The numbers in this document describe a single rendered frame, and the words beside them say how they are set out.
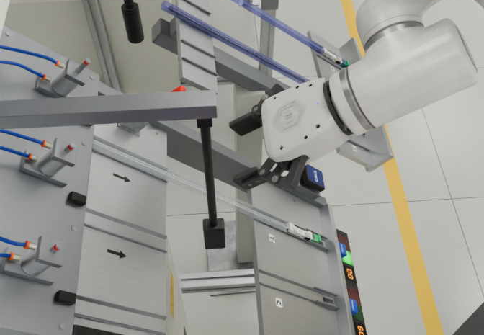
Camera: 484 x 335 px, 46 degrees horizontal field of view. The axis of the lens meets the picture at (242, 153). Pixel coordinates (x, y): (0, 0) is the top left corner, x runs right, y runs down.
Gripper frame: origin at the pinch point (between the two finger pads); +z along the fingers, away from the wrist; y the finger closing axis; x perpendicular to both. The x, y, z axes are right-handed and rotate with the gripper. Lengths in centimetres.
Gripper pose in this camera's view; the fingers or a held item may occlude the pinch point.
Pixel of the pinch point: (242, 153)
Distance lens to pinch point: 78.2
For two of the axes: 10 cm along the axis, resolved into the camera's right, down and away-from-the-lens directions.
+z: -8.1, 3.8, 4.4
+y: 0.7, 8.1, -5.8
